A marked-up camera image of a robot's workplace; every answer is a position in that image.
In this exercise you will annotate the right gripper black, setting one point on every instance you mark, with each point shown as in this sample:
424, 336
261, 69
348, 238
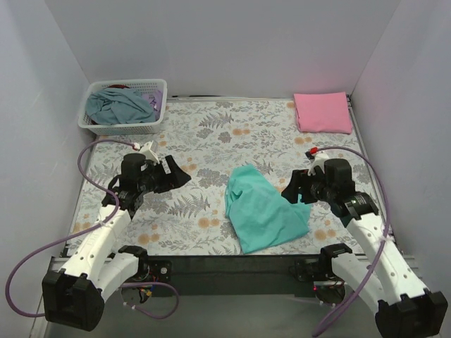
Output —
304, 186

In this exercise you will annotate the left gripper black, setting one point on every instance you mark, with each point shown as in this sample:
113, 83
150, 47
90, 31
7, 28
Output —
166, 176

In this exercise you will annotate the teal t-shirt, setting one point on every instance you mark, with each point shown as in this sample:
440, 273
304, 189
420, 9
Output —
260, 216

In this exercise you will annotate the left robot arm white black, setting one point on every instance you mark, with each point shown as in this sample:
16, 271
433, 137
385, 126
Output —
76, 294

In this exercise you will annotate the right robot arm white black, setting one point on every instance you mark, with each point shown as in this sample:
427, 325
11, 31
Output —
403, 306

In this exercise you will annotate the floral patterned table mat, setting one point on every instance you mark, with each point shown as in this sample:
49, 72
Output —
208, 140

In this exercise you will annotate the folded pink t-shirt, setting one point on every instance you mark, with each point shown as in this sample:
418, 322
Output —
323, 113

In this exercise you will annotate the lilac t-shirt in basket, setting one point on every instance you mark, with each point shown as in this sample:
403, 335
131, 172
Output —
151, 104

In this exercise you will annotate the white plastic laundry basket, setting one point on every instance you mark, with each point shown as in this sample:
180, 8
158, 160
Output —
143, 85

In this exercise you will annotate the grey-blue t-shirt in basket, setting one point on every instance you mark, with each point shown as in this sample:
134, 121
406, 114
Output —
114, 107

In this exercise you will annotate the dark red garment in basket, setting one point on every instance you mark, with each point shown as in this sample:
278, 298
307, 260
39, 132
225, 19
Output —
118, 86

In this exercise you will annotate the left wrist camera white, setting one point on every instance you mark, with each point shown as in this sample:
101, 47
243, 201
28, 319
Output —
147, 149

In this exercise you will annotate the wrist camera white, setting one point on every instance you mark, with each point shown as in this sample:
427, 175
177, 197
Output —
317, 159
147, 149

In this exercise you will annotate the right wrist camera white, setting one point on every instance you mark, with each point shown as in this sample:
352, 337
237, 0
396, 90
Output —
317, 159

